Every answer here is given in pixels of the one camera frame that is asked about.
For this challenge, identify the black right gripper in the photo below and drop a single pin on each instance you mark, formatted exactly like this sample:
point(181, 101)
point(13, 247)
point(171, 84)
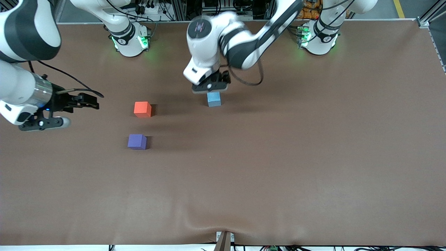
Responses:
point(60, 101)

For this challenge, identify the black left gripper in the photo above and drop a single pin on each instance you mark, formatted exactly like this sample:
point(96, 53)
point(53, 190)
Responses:
point(221, 77)

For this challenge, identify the light blue foam block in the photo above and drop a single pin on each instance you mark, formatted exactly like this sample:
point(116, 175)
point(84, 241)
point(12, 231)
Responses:
point(214, 99)

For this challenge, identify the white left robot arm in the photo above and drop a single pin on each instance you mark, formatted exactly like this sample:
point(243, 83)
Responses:
point(205, 45)

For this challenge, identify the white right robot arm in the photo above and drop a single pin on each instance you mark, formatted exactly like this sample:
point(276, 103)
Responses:
point(21, 87)

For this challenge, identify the orange foam block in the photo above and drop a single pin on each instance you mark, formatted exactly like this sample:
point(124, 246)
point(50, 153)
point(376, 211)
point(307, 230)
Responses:
point(142, 108)

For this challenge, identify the purple foam block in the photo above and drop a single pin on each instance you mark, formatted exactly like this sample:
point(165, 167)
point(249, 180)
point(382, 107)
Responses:
point(136, 141)

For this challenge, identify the white power strip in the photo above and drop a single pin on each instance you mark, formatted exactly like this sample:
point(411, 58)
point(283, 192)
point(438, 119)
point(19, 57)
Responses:
point(150, 9)

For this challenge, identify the brown table cover mat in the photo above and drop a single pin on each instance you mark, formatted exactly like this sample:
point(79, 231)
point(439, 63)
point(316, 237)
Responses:
point(244, 181)

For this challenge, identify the pile of orange bags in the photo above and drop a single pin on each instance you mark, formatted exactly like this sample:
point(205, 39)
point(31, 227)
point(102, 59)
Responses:
point(312, 9)

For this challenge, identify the green terminal connector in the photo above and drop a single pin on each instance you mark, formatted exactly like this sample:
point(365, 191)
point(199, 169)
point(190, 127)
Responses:
point(273, 248)

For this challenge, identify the metal table clamp bracket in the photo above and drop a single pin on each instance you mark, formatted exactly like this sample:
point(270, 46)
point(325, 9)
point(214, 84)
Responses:
point(223, 244)

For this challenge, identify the aluminium frame extrusion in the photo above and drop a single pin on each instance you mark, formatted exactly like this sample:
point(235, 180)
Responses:
point(432, 15)

